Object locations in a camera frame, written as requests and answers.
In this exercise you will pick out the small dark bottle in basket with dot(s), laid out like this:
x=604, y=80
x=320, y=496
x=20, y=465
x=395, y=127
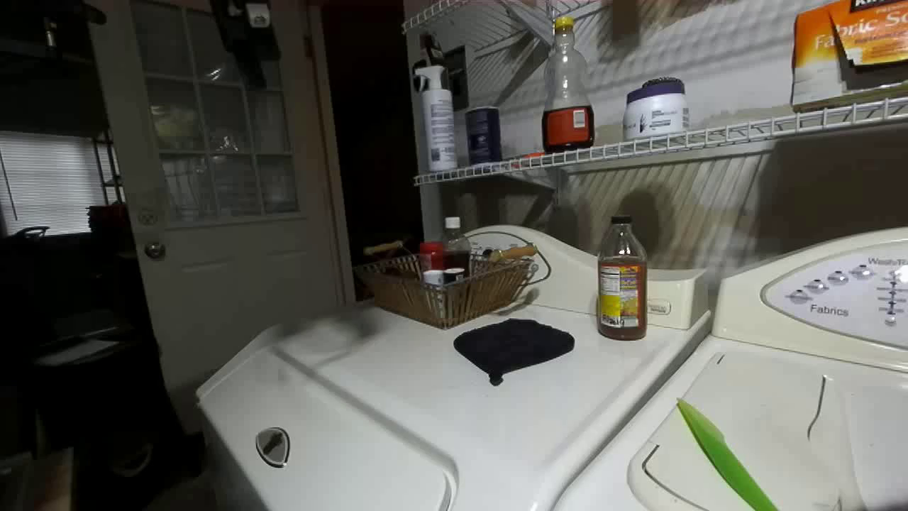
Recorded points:
x=457, y=252

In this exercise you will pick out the black cloth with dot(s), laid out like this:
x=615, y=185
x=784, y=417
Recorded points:
x=511, y=344

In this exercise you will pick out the orange fabric softener box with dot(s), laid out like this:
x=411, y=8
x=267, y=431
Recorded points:
x=849, y=50

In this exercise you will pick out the white dryer right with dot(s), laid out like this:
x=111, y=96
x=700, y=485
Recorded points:
x=808, y=378

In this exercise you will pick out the red lid jar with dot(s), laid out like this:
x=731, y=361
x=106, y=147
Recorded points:
x=432, y=262

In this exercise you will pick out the white door with window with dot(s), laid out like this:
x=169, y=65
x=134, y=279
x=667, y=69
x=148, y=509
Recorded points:
x=228, y=183

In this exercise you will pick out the wicker basket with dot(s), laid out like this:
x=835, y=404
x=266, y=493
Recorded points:
x=405, y=289

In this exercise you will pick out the white washer left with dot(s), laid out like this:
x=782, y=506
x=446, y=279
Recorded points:
x=379, y=412

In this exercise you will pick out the amber vinegar bottle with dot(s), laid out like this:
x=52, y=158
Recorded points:
x=622, y=283

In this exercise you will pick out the white jar purple lid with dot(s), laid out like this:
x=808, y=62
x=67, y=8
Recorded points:
x=655, y=109

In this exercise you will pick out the dark blue can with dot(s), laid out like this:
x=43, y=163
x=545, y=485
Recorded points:
x=483, y=134

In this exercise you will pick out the green plastic stick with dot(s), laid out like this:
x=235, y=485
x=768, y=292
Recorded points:
x=721, y=458

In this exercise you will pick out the transparent bottle yellow cap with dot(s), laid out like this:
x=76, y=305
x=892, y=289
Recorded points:
x=569, y=112

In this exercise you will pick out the white spray bottle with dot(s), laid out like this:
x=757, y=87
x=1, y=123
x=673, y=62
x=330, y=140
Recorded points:
x=439, y=119

